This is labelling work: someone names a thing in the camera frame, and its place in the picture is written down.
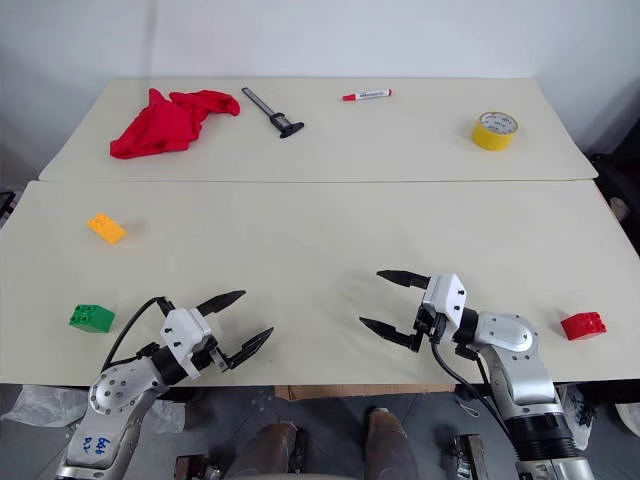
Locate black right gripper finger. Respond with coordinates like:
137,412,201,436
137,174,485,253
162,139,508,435
375,269,431,291
358,315,416,347

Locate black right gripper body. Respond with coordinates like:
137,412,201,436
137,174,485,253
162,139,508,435
410,305,451,353

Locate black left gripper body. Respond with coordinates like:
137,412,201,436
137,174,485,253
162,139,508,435
192,334,239,374

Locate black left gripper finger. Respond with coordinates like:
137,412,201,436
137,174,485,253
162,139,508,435
195,289,248,317
217,326,276,373

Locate dark brown rounded shape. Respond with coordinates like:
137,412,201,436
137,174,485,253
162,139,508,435
233,422,307,480
366,406,420,480

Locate green toy brick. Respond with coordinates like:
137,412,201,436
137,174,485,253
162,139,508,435
67,303,117,335

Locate orange toy brick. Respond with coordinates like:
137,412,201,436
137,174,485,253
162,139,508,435
86,213,127,246

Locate red toy brick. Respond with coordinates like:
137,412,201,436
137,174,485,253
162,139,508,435
559,311,609,342

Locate yellow tape roll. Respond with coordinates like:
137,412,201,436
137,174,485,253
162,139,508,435
471,111,521,152

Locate clear plastic bag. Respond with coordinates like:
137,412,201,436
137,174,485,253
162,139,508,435
0,385,90,430

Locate crumpled red cloth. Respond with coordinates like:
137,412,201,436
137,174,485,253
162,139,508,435
109,88,242,160

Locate red whiteboard marker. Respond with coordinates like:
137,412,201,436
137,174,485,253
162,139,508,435
341,88,394,104

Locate black vernier caliper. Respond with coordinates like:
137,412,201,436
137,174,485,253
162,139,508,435
241,86,306,140

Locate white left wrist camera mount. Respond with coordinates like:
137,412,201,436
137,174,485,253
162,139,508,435
159,307,212,377

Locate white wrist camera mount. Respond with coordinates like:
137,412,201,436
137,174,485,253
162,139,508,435
159,307,212,377
421,273,468,334

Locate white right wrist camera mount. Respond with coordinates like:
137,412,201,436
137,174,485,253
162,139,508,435
421,273,468,334

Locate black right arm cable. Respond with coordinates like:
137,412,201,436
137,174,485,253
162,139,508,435
430,340,510,432

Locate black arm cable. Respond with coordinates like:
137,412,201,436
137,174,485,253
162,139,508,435
430,340,510,432
101,296,175,372

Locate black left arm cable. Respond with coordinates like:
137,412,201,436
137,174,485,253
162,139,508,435
101,296,175,372

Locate metal foot bracket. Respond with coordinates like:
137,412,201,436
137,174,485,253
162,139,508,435
173,451,224,480
451,433,490,480

